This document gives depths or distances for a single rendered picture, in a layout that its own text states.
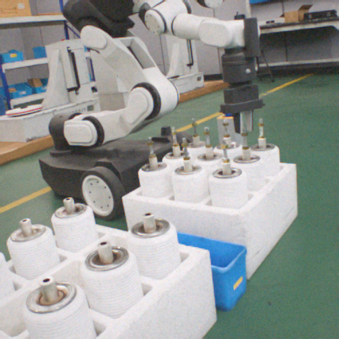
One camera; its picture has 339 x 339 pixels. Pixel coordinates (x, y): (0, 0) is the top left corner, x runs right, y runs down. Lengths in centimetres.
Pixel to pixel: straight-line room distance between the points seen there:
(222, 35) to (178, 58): 377
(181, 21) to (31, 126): 207
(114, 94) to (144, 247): 313
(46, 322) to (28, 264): 27
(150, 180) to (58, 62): 245
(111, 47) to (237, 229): 87
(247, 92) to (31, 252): 64
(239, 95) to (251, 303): 51
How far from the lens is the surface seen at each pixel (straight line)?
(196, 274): 74
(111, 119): 157
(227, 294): 86
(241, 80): 97
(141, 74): 142
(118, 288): 62
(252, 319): 87
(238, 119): 101
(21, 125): 296
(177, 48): 477
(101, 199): 141
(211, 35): 99
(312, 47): 612
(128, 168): 140
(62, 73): 341
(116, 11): 144
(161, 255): 70
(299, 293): 94
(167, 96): 142
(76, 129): 168
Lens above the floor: 56
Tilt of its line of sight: 17 degrees down
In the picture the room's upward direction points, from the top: 8 degrees counter-clockwise
